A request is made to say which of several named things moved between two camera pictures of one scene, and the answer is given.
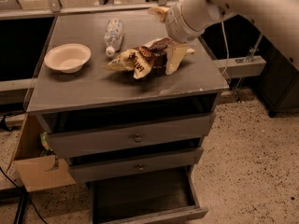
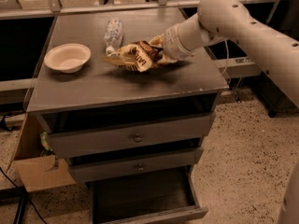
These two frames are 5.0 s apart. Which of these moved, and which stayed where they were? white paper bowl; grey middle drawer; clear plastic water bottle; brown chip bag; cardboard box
Moved: brown chip bag
Stayed: white paper bowl; grey middle drawer; cardboard box; clear plastic water bottle
